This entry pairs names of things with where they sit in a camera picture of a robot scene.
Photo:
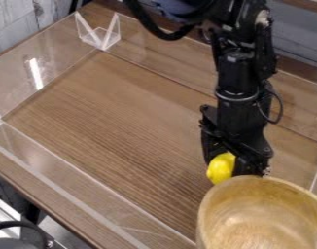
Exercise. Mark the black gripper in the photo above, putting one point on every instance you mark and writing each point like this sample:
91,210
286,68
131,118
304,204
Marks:
244,142

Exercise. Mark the yellow lemon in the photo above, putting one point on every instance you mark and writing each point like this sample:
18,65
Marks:
221,168

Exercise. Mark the brown wooden bowl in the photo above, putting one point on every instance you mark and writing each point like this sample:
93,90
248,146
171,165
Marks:
257,213

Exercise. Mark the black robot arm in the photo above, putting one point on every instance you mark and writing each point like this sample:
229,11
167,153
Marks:
245,63

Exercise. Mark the clear acrylic tray wall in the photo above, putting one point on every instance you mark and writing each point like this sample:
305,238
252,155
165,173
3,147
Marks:
101,138

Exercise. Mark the clear acrylic corner bracket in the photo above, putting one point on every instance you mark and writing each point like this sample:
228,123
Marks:
99,37

